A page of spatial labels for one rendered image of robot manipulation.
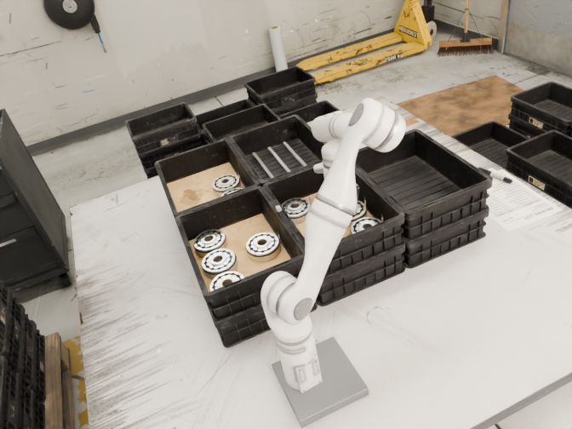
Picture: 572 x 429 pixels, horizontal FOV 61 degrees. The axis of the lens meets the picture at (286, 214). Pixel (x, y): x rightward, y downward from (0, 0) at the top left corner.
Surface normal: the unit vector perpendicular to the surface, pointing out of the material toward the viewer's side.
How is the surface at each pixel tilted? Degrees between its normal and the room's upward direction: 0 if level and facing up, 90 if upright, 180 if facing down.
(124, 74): 90
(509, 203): 0
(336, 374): 2
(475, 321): 0
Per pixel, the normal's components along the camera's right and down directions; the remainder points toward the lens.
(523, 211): -0.16, -0.78
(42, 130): 0.39, 0.51
